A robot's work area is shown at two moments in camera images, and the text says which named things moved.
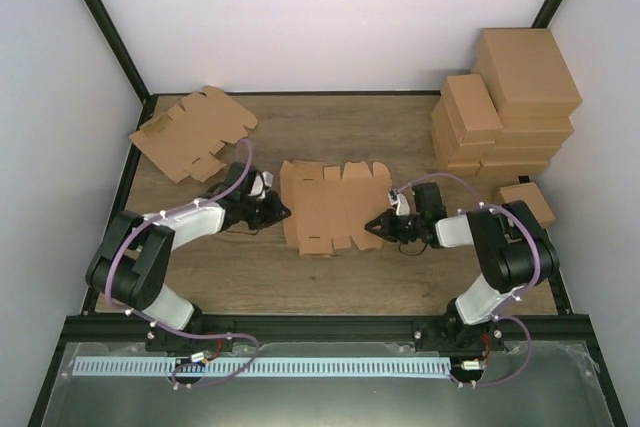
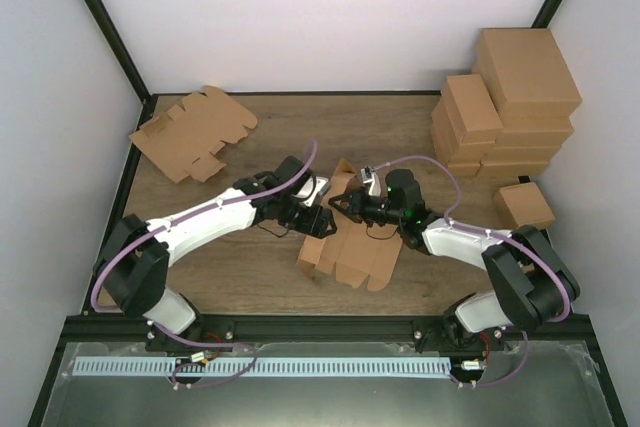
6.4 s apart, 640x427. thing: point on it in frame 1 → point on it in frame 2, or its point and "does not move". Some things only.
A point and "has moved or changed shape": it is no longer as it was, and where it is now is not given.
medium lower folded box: (448, 148) does not move
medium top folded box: (470, 110) does not move
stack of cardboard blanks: (183, 141) does not move
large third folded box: (520, 154) does not move
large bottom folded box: (510, 169) does not move
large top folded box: (525, 72) does not move
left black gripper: (275, 209) → (309, 226)
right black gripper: (387, 231) → (357, 200)
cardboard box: (328, 205) has moved or changed shape
